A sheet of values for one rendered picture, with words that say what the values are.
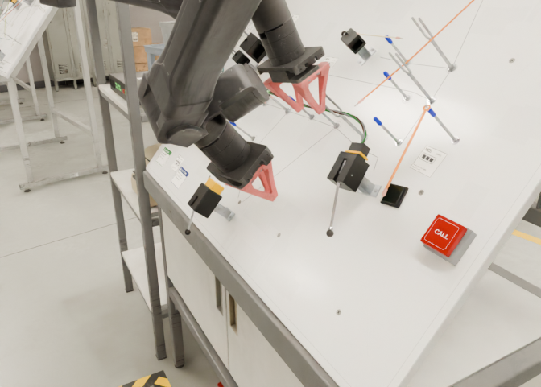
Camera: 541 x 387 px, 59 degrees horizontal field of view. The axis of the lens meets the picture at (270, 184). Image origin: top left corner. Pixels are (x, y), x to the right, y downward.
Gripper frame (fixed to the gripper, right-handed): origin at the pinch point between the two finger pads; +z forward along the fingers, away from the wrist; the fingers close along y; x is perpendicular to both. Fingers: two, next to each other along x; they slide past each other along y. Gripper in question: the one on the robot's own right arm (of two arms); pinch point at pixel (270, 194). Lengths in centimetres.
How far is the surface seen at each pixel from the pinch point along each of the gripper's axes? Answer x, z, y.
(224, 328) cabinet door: 23, 46, 42
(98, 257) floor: 42, 81, 208
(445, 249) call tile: -7.1, 15.0, -21.7
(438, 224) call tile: -10.3, 14.4, -18.8
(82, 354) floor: 71, 69, 133
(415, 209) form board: -13.2, 17.5, -11.3
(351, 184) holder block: -11.1, 10.9, -2.4
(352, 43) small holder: -41.4, 5.8, 17.2
